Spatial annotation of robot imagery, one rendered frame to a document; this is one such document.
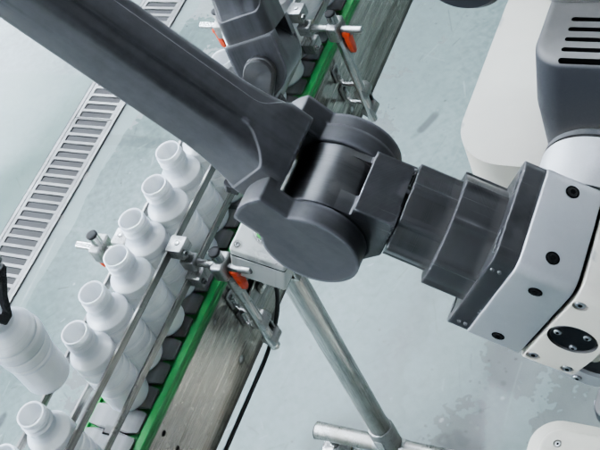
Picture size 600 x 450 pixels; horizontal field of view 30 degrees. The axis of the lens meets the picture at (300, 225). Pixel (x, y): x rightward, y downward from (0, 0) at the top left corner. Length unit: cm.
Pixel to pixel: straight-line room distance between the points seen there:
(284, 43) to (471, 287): 51
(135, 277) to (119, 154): 195
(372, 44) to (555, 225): 126
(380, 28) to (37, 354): 95
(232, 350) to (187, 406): 13
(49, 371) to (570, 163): 77
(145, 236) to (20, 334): 26
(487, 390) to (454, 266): 178
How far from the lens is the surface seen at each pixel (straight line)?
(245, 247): 147
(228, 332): 165
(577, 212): 78
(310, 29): 177
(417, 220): 78
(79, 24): 77
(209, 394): 163
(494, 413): 252
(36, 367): 139
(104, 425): 156
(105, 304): 147
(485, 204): 79
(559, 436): 218
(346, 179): 80
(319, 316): 198
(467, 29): 330
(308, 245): 80
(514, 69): 100
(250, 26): 120
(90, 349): 145
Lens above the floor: 219
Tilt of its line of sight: 48 degrees down
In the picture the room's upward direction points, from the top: 28 degrees counter-clockwise
